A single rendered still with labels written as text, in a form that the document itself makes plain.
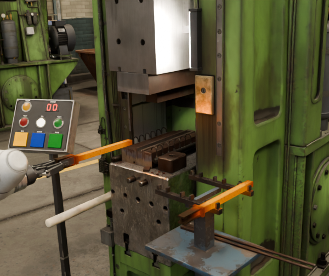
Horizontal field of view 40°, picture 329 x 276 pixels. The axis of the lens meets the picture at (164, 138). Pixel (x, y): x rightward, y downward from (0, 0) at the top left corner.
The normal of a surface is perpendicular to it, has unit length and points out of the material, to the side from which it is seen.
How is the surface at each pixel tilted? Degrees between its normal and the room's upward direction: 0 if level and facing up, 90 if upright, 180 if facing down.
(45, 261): 0
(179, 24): 90
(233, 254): 0
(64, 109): 60
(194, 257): 0
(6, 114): 90
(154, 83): 90
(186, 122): 90
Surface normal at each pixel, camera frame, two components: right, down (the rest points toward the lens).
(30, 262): -0.03, -0.96
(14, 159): 0.72, -0.37
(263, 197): 0.77, 0.15
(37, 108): -0.23, -0.24
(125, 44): -0.64, 0.23
